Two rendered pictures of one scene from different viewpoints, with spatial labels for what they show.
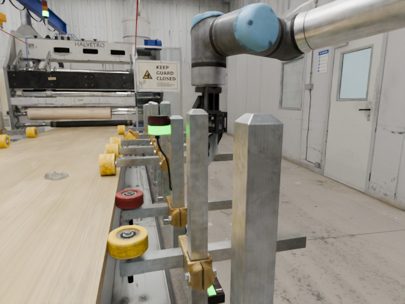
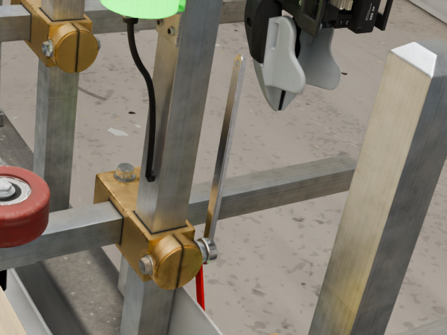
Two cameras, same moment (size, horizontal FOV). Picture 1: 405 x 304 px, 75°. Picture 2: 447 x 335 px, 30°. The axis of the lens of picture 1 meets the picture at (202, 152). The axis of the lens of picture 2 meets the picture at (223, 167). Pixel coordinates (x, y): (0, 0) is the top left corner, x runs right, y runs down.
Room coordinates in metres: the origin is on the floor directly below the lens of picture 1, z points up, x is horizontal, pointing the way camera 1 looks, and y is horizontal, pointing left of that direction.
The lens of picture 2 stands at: (0.13, 0.27, 1.32)
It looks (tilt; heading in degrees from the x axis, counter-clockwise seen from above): 31 degrees down; 337
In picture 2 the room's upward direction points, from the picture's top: 11 degrees clockwise
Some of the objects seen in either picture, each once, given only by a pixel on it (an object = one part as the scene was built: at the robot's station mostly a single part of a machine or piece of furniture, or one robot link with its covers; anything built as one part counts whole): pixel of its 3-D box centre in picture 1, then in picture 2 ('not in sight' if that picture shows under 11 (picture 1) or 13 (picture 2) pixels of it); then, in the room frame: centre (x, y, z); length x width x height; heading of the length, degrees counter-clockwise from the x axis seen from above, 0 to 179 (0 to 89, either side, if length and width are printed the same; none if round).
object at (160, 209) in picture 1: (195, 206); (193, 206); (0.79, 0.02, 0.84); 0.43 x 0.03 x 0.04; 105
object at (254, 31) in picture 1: (246, 32); not in sight; (0.62, -0.10, 1.32); 0.12 x 0.12 x 0.09; 40
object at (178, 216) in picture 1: (175, 210); (143, 227); (0.76, 0.08, 0.85); 0.14 x 0.06 x 0.05; 15
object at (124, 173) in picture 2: not in sight; (125, 171); (0.81, 0.09, 0.88); 0.02 x 0.02 x 0.01
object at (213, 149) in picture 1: (214, 149); (314, 68); (0.71, -0.03, 1.04); 0.06 x 0.03 x 0.09; 15
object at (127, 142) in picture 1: (160, 140); not in sight; (1.51, 0.24, 0.95); 0.50 x 0.04 x 0.04; 105
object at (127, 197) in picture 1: (130, 210); (0, 238); (0.74, 0.22, 0.85); 0.08 x 0.08 x 0.11
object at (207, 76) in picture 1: (209, 78); not in sight; (0.71, -0.02, 1.23); 0.10 x 0.09 x 0.05; 105
